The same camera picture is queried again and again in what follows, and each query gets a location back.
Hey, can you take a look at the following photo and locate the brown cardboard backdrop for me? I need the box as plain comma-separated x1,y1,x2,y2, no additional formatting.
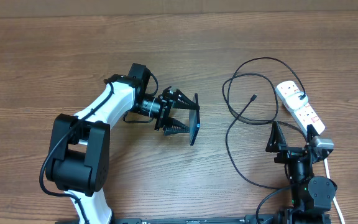
0,0,358,18

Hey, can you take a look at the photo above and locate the white USB charger adapter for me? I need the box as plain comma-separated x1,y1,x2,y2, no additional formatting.
284,91,308,111

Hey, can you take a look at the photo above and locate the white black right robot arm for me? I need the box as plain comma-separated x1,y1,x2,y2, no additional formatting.
255,121,337,224

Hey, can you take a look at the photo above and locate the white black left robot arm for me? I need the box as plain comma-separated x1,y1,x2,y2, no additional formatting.
39,63,201,223

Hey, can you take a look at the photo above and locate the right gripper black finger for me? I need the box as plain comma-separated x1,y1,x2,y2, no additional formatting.
306,124,319,142
265,121,287,152

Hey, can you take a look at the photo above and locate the white power strip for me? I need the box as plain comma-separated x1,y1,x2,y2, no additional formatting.
275,80,325,134

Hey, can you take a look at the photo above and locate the blue Samsung smartphone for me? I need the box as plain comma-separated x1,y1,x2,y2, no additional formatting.
189,93,201,146

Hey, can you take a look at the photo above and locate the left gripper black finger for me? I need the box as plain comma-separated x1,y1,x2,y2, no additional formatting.
172,89,200,110
163,117,190,136

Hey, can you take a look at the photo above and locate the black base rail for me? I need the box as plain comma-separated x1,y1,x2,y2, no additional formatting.
113,214,332,224

